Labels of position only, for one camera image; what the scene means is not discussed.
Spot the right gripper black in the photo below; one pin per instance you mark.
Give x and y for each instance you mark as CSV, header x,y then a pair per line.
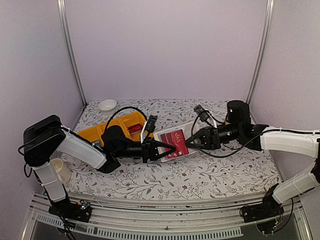
x,y
210,138

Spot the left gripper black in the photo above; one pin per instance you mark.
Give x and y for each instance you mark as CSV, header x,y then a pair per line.
x,y
150,151

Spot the beige card holder wallet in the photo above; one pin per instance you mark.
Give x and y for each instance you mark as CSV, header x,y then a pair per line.
x,y
186,127

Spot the red VIP credit card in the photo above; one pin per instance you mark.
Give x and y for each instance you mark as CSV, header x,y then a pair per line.
x,y
177,139

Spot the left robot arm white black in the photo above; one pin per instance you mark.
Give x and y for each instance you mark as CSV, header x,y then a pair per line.
x,y
48,136

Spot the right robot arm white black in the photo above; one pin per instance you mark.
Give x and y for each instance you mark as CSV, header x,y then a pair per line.
x,y
238,126

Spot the dark red VIP card stack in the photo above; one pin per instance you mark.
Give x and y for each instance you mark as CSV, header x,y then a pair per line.
x,y
135,129

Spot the green card stack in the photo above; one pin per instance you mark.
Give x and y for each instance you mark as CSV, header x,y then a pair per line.
x,y
97,143

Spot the yellow middle storage bin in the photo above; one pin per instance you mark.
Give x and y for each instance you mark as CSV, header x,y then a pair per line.
x,y
115,122

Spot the yellow left storage bin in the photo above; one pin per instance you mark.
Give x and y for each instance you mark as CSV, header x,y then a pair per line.
x,y
92,134

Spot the white ceramic bowl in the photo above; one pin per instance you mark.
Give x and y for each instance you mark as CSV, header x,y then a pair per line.
x,y
107,106

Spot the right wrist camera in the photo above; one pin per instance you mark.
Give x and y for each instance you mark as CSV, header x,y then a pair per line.
x,y
205,116

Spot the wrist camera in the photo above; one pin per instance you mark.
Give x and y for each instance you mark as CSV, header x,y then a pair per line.
x,y
205,116
148,127

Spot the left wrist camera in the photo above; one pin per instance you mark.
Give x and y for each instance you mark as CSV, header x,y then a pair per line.
x,y
148,127

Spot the front aluminium rail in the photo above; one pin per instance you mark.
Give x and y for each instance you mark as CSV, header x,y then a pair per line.
x,y
200,219

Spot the right aluminium frame post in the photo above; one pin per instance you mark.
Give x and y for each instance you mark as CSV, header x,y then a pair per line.
x,y
267,22

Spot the aluminium frame post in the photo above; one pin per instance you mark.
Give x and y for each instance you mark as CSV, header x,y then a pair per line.
x,y
267,22
61,6

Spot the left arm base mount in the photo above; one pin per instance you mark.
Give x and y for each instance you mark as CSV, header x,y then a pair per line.
x,y
69,210

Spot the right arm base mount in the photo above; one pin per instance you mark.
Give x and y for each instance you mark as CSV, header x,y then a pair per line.
x,y
264,210

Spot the left aluminium frame post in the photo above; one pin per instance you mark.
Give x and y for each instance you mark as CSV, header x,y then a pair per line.
x,y
61,6

